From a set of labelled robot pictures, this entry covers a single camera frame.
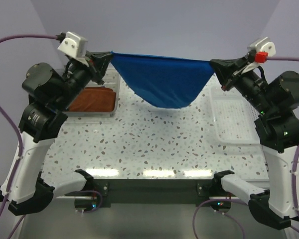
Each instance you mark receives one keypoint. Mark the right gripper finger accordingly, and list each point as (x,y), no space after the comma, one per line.
(231,81)
(224,69)

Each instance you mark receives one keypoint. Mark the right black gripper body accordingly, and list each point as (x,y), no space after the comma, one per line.
(252,86)

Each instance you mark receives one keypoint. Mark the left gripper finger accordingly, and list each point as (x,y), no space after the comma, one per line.
(99,61)
(99,73)

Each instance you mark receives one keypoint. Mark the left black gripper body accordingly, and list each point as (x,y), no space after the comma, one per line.
(79,74)

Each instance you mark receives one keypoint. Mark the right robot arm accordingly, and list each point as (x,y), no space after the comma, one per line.
(278,130)

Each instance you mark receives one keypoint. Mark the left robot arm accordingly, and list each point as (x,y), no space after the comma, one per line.
(50,95)

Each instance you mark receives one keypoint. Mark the clear plastic storage bin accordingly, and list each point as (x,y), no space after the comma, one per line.
(112,80)

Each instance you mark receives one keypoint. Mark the white plastic laundry basket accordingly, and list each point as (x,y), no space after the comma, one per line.
(233,117)

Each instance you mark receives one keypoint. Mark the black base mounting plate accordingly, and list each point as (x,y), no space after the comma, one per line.
(154,191)

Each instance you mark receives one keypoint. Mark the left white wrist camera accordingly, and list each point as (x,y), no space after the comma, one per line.
(74,46)

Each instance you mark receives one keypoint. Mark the aluminium rail frame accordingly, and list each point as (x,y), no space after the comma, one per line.
(135,221)

